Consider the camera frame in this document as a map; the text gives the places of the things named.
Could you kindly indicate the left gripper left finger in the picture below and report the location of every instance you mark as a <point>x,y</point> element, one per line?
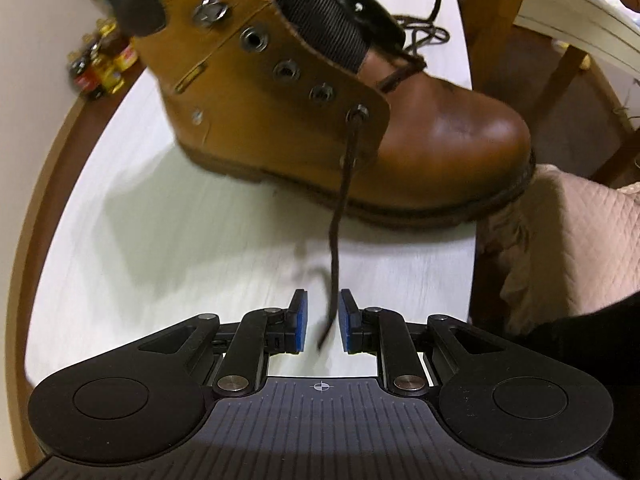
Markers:
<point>144,398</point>

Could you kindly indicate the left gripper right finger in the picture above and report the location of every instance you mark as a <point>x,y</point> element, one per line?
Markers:
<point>497,398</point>

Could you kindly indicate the dark brown shoelace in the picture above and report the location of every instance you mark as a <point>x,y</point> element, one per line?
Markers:
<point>414,64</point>

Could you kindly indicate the brown leather work boot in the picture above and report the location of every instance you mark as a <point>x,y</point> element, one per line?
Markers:
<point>265,90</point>

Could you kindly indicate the black jacket sleeve forearm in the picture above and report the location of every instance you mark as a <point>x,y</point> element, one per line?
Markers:
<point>604,344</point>

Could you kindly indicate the white dining table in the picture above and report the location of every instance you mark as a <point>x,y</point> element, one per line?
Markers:
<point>571,69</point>

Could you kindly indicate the beige quilted chair cushion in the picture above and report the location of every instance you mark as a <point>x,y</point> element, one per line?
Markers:
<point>566,247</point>

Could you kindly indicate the cooking oil bottles cluster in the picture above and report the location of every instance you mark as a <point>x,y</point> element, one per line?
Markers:
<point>98,68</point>

